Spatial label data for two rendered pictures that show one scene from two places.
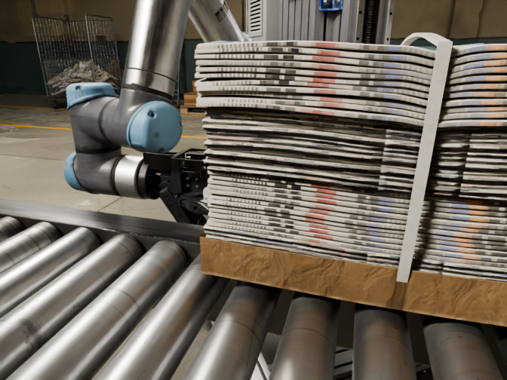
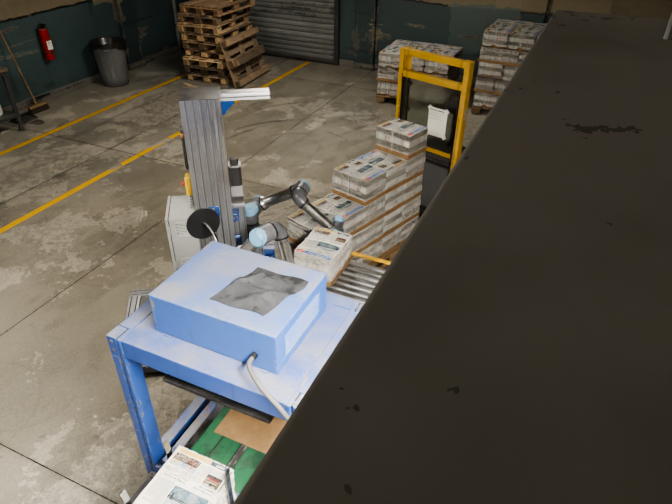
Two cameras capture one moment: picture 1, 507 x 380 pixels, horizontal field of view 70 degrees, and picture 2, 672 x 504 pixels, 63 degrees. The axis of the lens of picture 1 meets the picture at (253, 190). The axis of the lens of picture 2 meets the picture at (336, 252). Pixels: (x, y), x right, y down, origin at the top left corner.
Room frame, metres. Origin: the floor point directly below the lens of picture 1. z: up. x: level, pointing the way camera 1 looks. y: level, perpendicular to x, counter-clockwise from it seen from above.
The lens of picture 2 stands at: (-0.14, 3.03, 3.17)
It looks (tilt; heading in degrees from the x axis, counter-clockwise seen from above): 34 degrees down; 278
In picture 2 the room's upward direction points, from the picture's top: 1 degrees clockwise
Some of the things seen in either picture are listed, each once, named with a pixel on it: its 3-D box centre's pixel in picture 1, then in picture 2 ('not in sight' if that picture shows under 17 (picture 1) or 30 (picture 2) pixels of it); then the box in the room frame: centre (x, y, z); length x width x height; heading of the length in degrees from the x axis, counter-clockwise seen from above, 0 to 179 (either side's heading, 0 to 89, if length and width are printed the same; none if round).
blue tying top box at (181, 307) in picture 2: not in sight; (242, 301); (0.52, 1.27, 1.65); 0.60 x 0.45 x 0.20; 164
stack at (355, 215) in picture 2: not in sight; (347, 239); (0.35, -1.19, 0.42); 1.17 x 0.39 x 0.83; 56
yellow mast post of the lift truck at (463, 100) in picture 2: not in sight; (454, 155); (-0.57, -1.97, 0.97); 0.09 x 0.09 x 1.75; 56
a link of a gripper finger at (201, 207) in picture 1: (203, 203); not in sight; (0.53, 0.08, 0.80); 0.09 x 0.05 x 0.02; 46
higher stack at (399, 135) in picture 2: not in sight; (397, 189); (-0.05, -1.79, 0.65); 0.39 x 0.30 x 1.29; 146
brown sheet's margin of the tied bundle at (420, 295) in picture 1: (388, 222); not in sight; (0.40, -0.17, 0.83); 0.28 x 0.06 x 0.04; 165
